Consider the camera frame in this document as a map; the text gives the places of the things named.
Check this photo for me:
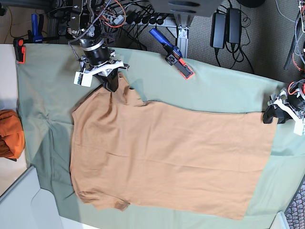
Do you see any black power adapter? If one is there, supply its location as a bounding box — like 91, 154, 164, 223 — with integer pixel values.
226, 8, 242, 44
210, 12, 226, 49

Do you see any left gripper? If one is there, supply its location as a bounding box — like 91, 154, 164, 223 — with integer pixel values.
262, 81, 305, 124

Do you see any grey overhead camera mount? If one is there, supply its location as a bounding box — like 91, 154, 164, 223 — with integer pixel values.
149, 0, 223, 17

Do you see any tan T-shirt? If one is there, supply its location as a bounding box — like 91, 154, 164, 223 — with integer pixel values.
70, 75, 277, 219

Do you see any orange folded garment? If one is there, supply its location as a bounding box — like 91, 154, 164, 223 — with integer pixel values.
0, 110, 25, 161

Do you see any aluminium frame post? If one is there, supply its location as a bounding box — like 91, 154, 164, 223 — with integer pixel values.
167, 14, 194, 58

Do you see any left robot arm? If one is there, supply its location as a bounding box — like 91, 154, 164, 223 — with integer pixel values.
263, 0, 305, 125

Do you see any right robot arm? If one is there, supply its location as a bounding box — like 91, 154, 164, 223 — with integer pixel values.
67, 0, 129, 92

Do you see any blue clamp at table corner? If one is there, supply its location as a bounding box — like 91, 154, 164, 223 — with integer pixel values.
13, 14, 60, 63

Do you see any white plastic bin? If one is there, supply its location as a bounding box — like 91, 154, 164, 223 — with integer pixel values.
0, 167, 63, 229

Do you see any blue clamp at table middle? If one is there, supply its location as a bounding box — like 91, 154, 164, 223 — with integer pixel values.
149, 28, 194, 80

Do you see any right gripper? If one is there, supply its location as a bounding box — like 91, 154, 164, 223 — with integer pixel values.
78, 42, 130, 92

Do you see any black power adapter far right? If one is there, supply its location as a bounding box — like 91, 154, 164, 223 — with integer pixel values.
226, 8, 242, 44

